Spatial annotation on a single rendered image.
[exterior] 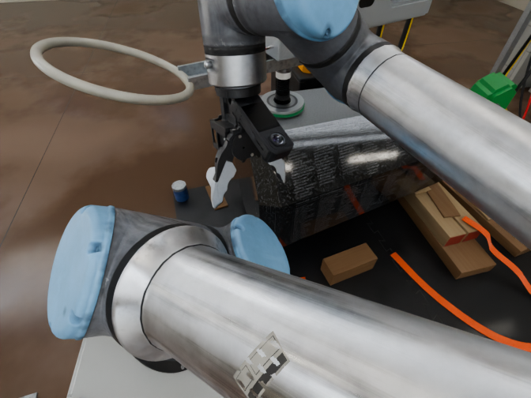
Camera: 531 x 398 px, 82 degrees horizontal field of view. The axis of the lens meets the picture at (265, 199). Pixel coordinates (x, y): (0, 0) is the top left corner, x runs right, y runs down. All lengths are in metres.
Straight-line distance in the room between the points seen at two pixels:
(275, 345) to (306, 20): 0.29
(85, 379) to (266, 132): 0.45
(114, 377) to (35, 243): 1.98
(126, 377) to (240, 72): 0.51
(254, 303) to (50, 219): 2.43
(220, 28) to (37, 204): 2.46
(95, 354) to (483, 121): 0.60
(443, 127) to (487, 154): 0.05
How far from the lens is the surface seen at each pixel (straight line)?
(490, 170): 0.33
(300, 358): 0.21
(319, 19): 0.36
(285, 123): 1.48
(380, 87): 0.39
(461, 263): 2.16
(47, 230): 2.55
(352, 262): 1.85
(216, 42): 0.46
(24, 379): 2.06
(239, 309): 0.24
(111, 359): 0.60
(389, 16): 1.66
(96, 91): 0.99
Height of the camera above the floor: 1.66
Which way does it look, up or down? 47 degrees down
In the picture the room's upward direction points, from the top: straight up
